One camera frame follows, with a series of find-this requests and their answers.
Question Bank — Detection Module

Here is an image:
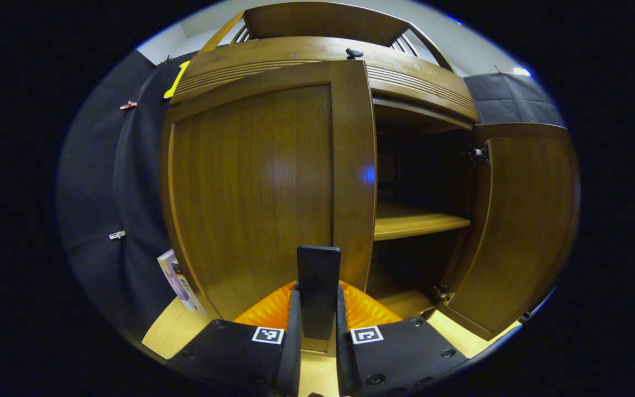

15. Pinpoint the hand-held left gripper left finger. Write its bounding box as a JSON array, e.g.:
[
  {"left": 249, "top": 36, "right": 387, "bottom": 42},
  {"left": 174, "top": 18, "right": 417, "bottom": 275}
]
[{"left": 169, "top": 281, "right": 303, "bottom": 397}]

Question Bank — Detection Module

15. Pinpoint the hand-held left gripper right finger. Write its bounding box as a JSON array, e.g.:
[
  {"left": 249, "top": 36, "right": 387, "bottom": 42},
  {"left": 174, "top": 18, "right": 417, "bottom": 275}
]
[{"left": 335, "top": 280, "right": 470, "bottom": 397}]

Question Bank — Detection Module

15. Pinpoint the wooden cabinet shelf board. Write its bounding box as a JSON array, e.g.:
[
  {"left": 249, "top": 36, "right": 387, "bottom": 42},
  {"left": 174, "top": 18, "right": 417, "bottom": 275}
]
[{"left": 374, "top": 201, "right": 471, "bottom": 242}]

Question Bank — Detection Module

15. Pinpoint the wooden drawer with black knob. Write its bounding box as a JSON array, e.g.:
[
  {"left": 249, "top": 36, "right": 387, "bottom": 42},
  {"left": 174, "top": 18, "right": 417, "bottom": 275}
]
[{"left": 170, "top": 36, "right": 480, "bottom": 123}]

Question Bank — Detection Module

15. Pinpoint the grey book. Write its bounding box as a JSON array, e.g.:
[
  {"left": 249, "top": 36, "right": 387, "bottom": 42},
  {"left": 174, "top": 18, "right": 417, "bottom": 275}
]
[{"left": 173, "top": 264, "right": 208, "bottom": 315}]

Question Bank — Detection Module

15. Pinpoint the black backdrop cloth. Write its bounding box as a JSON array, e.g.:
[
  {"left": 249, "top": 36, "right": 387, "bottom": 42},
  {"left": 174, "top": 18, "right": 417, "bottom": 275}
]
[{"left": 57, "top": 50, "right": 566, "bottom": 340}]

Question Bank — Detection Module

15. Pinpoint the wooden double-door shoe cabinet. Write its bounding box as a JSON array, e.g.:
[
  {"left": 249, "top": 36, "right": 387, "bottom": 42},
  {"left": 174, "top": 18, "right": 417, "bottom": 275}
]
[{"left": 163, "top": 1, "right": 481, "bottom": 320}]

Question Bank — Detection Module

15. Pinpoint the wooden shoe cabinet door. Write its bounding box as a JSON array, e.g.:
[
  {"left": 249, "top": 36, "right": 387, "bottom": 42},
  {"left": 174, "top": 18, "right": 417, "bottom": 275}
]
[
  {"left": 159, "top": 60, "right": 378, "bottom": 353},
  {"left": 439, "top": 122, "right": 581, "bottom": 341}
]

